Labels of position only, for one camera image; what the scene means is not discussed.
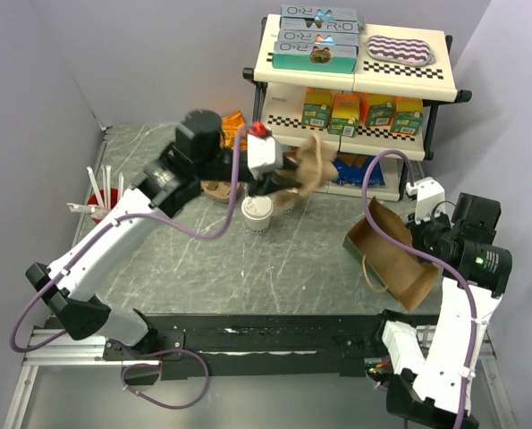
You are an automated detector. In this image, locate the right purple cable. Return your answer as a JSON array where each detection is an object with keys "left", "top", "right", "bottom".
[{"left": 361, "top": 149, "right": 479, "bottom": 429}]

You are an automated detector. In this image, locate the orange kettle chips bag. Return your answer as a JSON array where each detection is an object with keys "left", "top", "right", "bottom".
[{"left": 221, "top": 111, "right": 245, "bottom": 149}]

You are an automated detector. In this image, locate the white paper coffee cup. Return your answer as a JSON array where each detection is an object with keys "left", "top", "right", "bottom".
[{"left": 241, "top": 196, "right": 274, "bottom": 233}]

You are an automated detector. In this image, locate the dark green paper bag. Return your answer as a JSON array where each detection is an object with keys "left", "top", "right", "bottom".
[{"left": 343, "top": 236, "right": 390, "bottom": 293}]

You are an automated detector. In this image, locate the purple wavy pattern pouch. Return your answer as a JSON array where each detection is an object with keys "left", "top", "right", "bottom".
[{"left": 365, "top": 35, "right": 436, "bottom": 67}]

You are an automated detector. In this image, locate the cream three-tier shelf rack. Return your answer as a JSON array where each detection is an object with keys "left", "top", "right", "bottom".
[{"left": 241, "top": 13, "right": 472, "bottom": 202}]

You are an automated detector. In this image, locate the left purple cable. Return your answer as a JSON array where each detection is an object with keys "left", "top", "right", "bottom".
[{"left": 9, "top": 123, "right": 260, "bottom": 408}]

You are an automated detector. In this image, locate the aluminium rail frame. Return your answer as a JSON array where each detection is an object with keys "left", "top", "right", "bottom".
[{"left": 4, "top": 335, "right": 518, "bottom": 428}]

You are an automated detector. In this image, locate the teal front R&O box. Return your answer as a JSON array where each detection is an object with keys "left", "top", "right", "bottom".
[{"left": 272, "top": 41, "right": 359, "bottom": 74}]

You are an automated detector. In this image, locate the green juice carton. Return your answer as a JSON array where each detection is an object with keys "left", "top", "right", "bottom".
[
  {"left": 360, "top": 93, "right": 395, "bottom": 128},
  {"left": 390, "top": 97, "right": 424, "bottom": 137},
  {"left": 301, "top": 88, "right": 333, "bottom": 129}
]

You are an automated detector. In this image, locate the brown cardboard cup carrier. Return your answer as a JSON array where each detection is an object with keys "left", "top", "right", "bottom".
[{"left": 293, "top": 133, "right": 338, "bottom": 206}]

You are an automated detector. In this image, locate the grey back R&O box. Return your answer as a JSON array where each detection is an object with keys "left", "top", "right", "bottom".
[{"left": 280, "top": 4, "right": 367, "bottom": 34}]

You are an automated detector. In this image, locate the white plastic cup lid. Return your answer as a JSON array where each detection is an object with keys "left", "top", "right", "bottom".
[{"left": 241, "top": 196, "right": 274, "bottom": 220}]

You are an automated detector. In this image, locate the blue snack bag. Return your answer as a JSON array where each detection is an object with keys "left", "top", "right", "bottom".
[{"left": 333, "top": 152, "right": 385, "bottom": 187}]

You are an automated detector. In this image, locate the brown paper bag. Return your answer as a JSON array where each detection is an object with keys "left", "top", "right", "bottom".
[{"left": 345, "top": 218, "right": 439, "bottom": 311}]

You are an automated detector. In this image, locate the purple cable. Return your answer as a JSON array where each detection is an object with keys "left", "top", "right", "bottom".
[
  {"left": 9, "top": 123, "right": 260, "bottom": 408},
  {"left": 361, "top": 149, "right": 479, "bottom": 429}
]

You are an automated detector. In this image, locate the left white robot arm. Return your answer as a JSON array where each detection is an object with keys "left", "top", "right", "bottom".
[{"left": 26, "top": 109, "right": 299, "bottom": 359}]

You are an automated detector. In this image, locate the red straw holder cup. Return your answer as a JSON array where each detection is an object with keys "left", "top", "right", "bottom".
[{"left": 86, "top": 188, "right": 126, "bottom": 224}]

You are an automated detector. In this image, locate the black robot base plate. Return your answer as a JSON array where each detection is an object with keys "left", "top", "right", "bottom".
[{"left": 44, "top": 315, "right": 423, "bottom": 388}]

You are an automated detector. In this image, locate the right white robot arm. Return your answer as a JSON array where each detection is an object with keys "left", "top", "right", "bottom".
[{"left": 369, "top": 185, "right": 512, "bottom": 428}]

